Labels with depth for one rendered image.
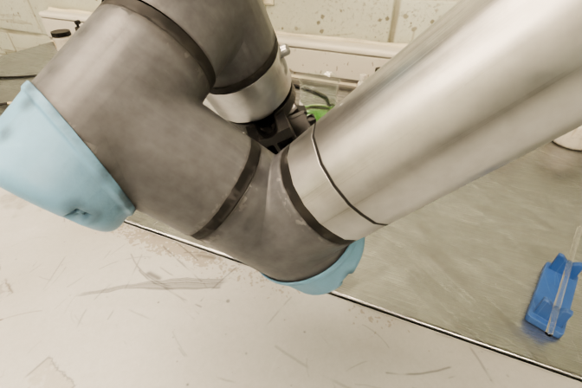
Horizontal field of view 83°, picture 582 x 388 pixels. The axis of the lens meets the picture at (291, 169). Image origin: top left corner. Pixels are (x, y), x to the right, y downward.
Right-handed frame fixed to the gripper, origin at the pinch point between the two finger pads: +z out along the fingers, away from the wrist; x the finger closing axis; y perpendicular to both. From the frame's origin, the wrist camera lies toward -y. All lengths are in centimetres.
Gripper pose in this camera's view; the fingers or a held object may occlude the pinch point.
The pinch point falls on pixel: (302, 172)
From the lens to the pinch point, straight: 48.2
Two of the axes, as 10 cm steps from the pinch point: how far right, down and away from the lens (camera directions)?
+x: 9.2, -3.9, -0.9
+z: 2.8, 4.6, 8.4
